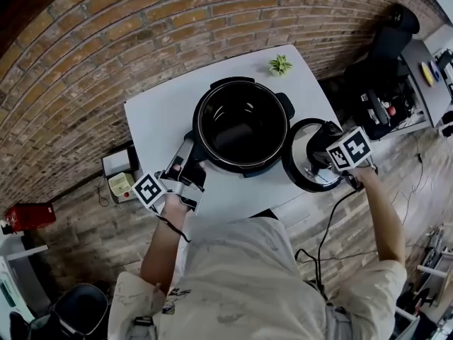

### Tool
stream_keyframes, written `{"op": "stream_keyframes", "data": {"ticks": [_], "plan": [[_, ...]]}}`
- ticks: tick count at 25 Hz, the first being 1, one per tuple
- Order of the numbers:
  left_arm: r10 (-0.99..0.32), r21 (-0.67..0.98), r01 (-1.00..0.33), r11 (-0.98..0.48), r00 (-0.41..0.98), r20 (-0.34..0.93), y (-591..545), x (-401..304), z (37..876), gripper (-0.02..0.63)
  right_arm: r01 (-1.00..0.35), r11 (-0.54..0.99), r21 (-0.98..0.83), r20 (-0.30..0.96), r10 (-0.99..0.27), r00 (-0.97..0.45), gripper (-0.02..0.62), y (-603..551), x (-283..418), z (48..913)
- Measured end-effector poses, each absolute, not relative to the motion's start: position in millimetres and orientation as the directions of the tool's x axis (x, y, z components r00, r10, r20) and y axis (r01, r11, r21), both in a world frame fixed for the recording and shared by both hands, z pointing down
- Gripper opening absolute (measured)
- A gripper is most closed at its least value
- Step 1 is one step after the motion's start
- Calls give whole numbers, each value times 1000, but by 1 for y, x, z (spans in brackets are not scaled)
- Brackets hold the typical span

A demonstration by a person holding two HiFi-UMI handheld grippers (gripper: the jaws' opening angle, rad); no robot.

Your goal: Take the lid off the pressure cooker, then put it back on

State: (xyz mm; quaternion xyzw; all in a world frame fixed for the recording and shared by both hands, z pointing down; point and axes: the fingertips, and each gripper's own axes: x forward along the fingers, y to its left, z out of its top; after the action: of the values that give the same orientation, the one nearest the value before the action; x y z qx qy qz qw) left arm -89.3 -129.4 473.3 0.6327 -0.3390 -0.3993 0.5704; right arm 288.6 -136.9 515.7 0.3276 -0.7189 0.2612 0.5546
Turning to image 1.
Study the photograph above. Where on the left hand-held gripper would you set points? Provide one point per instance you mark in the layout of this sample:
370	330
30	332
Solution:
148	191

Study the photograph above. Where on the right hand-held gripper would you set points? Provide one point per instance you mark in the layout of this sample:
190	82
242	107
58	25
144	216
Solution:
350	149

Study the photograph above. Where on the black pressure cooker lid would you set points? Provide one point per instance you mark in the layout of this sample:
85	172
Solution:
301	161

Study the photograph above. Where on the black pressure cooker pot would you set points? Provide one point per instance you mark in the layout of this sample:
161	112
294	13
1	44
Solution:
240	126

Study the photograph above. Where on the person's right forearm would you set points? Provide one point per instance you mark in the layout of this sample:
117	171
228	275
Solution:
384	218

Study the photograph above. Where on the person's left forearm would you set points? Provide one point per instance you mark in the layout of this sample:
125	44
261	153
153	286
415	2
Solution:
163	246

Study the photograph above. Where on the beige box with red button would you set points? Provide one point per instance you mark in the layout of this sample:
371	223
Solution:
121	184

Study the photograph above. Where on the grey floor box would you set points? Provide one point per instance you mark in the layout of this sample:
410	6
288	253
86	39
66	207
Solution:
117	159

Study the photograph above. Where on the black equipment cart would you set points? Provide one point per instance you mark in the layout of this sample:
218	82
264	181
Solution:
382	97

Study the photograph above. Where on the small green potted plant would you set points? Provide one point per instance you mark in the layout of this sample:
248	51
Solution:
279	65

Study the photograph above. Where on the grey side desk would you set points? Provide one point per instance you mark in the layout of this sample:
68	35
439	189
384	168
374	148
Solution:
423	94

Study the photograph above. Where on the person's pale printed shirt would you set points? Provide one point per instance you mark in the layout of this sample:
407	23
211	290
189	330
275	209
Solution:
240	282

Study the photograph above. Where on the yellow disc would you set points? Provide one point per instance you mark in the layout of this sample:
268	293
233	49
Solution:
427	74

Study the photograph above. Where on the black office chair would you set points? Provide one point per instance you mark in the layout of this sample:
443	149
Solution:
393	34

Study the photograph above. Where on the blue disc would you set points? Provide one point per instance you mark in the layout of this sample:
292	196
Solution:
436	70

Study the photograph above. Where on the black round bin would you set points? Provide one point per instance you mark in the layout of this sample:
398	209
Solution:
83	308

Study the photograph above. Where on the white shelf unit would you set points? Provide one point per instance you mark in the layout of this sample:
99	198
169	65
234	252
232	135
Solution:
17	278

